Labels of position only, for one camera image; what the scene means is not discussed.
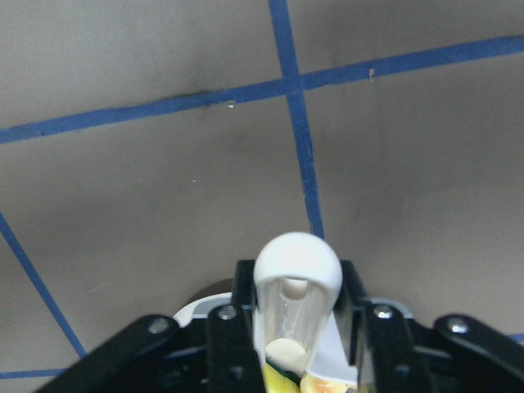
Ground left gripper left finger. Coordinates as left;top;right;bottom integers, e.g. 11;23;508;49
206;260;265;393

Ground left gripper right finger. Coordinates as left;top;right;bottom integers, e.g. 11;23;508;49
334;260;434;392

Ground yellow green sponge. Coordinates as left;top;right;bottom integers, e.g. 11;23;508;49
261;356;300;393

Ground croissant pastry piece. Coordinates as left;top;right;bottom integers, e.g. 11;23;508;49
300;374;358;393

